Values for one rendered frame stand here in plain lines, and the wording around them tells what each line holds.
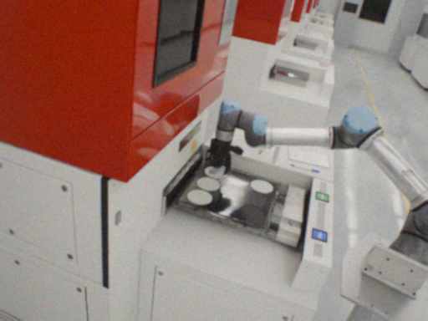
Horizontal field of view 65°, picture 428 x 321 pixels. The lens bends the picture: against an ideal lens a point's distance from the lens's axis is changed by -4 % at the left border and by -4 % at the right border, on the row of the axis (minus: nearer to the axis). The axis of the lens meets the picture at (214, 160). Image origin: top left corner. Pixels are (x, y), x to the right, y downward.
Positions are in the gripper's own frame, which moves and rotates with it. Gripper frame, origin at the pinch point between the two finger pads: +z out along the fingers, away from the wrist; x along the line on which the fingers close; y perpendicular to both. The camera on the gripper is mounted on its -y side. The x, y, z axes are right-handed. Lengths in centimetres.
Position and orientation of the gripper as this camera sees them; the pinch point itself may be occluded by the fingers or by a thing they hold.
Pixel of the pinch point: (220, 178)
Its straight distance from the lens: 152.8
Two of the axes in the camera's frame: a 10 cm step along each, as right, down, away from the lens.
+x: 5.9, 4.8, -6.6
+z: -1.5, 8.6, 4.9
